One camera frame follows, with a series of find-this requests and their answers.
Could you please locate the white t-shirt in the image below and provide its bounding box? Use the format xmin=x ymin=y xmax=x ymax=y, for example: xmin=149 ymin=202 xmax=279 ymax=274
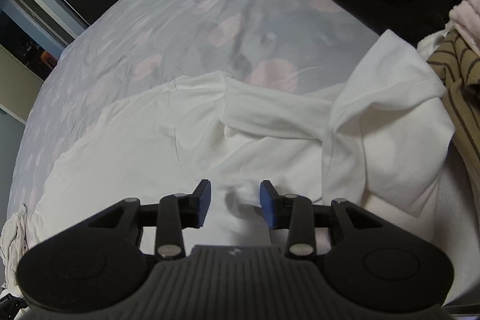
xmin=28 ymin=32 xmax=454 ymax=249

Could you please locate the cream crumpled cloth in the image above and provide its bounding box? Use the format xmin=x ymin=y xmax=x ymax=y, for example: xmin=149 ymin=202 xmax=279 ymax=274
xmin=1 ymin=204 xmax=29 ymax=291

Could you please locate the grey pink-dotted bed sheet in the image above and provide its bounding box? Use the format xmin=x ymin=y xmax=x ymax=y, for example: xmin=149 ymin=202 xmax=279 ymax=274
xmin=7 ymin=0 xmax=377 ymax=213

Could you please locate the brown striped garment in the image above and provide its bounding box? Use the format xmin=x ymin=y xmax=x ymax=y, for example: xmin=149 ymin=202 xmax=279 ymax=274
xmin=427 ymin=28 xmax=480 ymax=171

